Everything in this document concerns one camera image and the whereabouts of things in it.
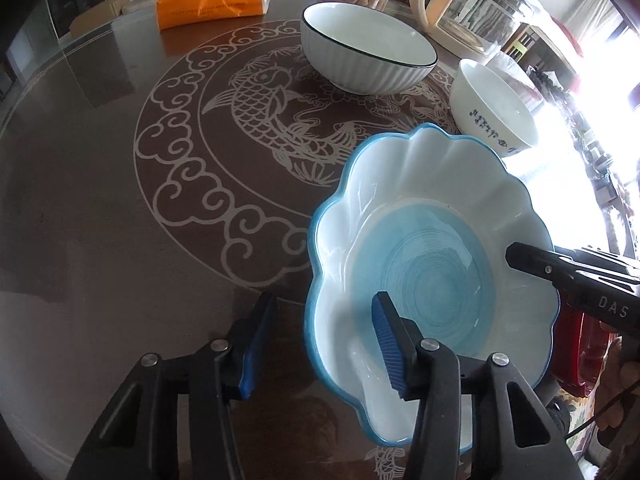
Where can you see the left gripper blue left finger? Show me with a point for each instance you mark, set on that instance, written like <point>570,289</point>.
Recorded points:
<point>254,336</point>

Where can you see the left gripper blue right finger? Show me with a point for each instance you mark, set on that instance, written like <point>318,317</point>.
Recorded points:
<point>397,338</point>

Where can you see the red flower-shaped tray gold text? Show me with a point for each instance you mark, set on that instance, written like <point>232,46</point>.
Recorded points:
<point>579,348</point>

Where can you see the blue scalloped white plate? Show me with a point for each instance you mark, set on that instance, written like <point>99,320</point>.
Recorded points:
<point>426,217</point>

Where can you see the white bowl blue characters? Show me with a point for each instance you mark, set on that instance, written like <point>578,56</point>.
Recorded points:
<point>483,105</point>

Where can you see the white ribbed black-rimmed bowl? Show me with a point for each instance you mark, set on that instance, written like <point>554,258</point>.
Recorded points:
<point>363,51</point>

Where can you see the person's hand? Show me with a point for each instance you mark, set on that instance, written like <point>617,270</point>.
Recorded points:
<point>620,372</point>

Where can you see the cardboard box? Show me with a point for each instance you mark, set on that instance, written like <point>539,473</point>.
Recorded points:
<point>97,16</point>

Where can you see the glass kettle beige handle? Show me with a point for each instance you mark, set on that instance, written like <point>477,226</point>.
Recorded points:
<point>475,29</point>

